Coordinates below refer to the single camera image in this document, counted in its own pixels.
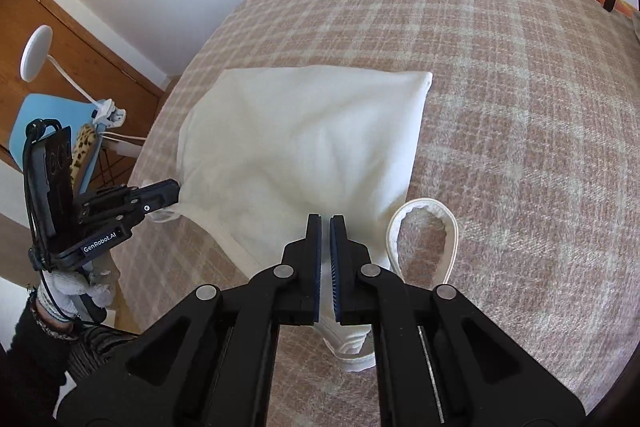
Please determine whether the white lamp cable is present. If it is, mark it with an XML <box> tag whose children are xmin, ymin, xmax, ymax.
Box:
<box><xmin>100</xmin><ymin>132</ymin><xmax>146</xmax><ymax>158</ymax></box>

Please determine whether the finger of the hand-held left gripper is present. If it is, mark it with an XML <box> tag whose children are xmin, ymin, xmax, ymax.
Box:
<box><xmin>77</xmin><ymin>179</ymin><xmax>180</xmax><ymax>214</ymax></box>
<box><xmin>77</xmin><ymin>207</ymin><xmax>148</xmax><ymax>235</ymax></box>

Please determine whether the white clip desk lamp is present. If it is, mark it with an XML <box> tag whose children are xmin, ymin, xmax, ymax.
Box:
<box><xmin>20</xmin><ymin>25</ymin><xmax>128</xmax><ymax>128</ymax></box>

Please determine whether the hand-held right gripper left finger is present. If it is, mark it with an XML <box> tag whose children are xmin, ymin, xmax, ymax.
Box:
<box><xmin>56</xmin><ymin>213</ymin><xmax>323</xmax><ymax>427</ymax></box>

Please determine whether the person's left hand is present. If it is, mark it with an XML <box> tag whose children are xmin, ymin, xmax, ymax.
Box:
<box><xmin>37</xmin><ymin>252</ymin><xmax>117</xmax><ymax>323</ymax></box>

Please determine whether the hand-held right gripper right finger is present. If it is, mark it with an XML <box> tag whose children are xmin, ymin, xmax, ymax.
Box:
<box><xmin>328</xmin><ymin>215</ymin><xmax>586</xmax><ymax>427</ymax></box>

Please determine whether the beige plaid blanket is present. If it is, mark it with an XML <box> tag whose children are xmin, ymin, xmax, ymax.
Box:
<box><xmin>112</xmin><ymin>0</ymin><xmax>640</xmax><ymax>427</ymax></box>

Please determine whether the wooden door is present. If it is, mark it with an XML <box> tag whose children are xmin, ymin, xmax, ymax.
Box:
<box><xmin>0</xmin><ymin>0</ymin><xmax>166</xmax><ymax>168</ymax></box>

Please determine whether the light blue chair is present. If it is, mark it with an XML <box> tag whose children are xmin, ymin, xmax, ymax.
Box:
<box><xmin>10</xmin><ymin>93</ymin><xmax>113</xmax><ymax>188</ymax></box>

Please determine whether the person's left forearm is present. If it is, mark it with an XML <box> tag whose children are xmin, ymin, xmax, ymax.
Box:
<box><xmin>0</xmin><ymin>294</ymin><xmax>146</xmax><ymax>427</ymax></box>

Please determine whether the leopard print cloth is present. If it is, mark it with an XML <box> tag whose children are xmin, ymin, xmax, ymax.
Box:
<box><xmin>67</xmin><ymin>123</ymin><xmax>98</xmax><ymax>188</ymax></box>

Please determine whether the white tank top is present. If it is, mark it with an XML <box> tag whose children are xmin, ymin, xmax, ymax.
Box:
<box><xmin>177</xmin><ymin>64</ymin><xmax>458</xmax><ymax>373</ymax></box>

